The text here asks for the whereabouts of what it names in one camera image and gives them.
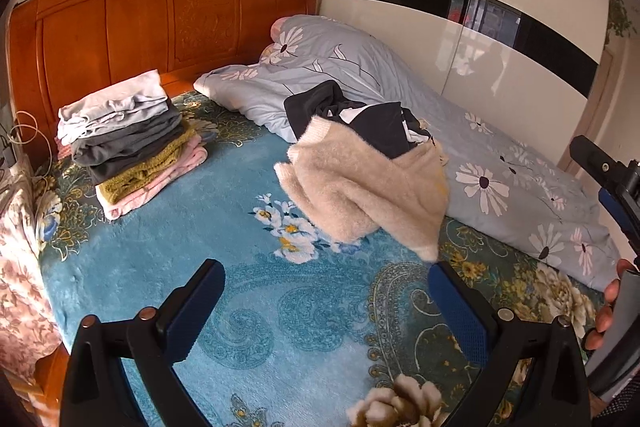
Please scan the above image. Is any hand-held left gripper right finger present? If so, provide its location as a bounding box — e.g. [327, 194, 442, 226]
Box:
[429, 261, 593, 427]

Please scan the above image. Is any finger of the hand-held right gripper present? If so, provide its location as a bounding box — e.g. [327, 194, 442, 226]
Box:
[570, 134, 640, 208]
[598, 187, 640, 269]

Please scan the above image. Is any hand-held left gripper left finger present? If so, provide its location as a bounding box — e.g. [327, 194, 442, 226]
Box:
[60, 258, 226, 427]

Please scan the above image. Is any cream fuzzy sweater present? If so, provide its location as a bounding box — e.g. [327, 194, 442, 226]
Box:
[274, 114, 451, 264]

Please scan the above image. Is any stack of folded clothes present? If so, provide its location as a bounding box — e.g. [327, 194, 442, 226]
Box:
[56, 71, 208, 222]

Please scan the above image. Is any dark clothes heap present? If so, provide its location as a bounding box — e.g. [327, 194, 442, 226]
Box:
[283, 80, 436, 160]

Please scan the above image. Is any person's right hand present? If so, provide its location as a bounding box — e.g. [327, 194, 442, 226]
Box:
[584, 258, 637, 351]

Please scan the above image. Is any teal floral bed blanket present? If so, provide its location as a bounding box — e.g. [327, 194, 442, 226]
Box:
[35, 89, 608, 427]

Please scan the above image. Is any grey-blue floral quilt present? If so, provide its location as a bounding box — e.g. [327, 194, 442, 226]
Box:
[192, 14, 623, 293]

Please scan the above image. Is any pink floral cloth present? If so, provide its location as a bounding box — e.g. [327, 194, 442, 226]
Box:
[0, 167, 63, 363]

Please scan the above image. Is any wooden headboard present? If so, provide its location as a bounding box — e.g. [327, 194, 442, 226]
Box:
[7, 0, 321, 168]

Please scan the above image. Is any green plant wall decal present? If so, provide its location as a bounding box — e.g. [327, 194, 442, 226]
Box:
[606, 0, 632, 45]

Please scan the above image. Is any white cable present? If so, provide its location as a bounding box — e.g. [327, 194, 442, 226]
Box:
[7, 109, 53, 188]

